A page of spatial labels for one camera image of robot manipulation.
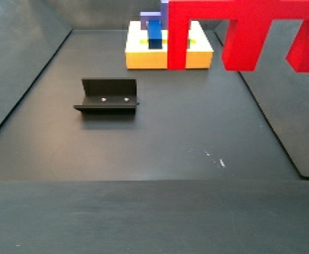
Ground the red cross-shaped block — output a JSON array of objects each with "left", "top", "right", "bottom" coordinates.
[{"left": 167, "top": 0, "right": 309, "bottom": 72}]

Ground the yellow base board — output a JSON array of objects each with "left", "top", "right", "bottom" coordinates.
[{"left": 124, "top": 21, "right": 214, "bottom": 69}]

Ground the blue rectangular block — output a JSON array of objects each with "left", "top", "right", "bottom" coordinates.
[{"left": 147, "top": 20, "right": 162, "bottom": 50}]

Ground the purple cross-shaped block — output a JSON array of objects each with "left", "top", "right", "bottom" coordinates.
[{"left": 139, "top": 0, "right": 168, "bottom": 30}]

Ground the black angle bracket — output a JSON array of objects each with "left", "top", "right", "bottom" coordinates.
[{"left": 75, "top": 77, "right": 138, "bottom": 112}]

